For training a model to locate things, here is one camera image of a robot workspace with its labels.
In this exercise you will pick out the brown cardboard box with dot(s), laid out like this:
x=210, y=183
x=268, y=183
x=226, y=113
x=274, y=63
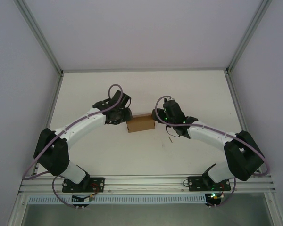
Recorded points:
x=141, y=123

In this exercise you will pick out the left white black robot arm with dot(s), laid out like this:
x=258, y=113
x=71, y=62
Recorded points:
x=85, y=124

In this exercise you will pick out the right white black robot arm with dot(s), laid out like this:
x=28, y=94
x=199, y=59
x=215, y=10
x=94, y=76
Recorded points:
x=207, y=134

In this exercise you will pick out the small brown stick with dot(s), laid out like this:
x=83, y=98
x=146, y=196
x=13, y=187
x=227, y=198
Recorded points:
x=170, y=139

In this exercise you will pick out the grey metal panel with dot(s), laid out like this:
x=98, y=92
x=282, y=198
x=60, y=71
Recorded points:
x=143, y=215

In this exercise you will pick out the aluminium table edge rail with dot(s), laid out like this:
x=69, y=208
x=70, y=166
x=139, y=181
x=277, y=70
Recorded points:
x=235, y=99
x=143, y=70
x=54, y=99

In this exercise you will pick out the aluminium mounting rail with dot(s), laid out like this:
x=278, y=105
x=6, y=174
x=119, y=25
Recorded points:
x=143, y=182

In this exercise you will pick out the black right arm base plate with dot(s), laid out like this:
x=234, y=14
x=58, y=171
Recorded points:
x=195, y=183

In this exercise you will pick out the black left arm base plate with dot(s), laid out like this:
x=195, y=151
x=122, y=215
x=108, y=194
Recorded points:
x=99, y=182

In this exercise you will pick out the aluminium frame post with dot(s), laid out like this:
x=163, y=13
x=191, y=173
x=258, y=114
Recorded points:
x=247, y=35
x=40, y=35

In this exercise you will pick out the aluminium frame leg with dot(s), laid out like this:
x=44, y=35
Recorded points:
x=16, y=212
x=272, y=212

